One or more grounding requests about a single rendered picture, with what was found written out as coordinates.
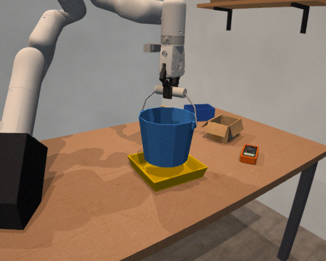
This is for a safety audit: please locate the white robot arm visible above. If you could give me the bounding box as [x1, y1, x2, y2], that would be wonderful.
[0, 0, 186, 137]

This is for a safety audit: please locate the orange digital multimeter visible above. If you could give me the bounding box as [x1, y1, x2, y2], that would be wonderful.
[240, 144, 259, 165]

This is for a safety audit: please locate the blue bucket with wire handle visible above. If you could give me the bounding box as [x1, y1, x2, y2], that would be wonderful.
[139, 84, 198, 167]

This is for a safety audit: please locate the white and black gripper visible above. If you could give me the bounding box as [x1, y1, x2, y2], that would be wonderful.
[159, 44, 185, 99]

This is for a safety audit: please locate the yellow square tray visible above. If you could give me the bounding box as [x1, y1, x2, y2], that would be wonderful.
[128, 152, 207, 192]

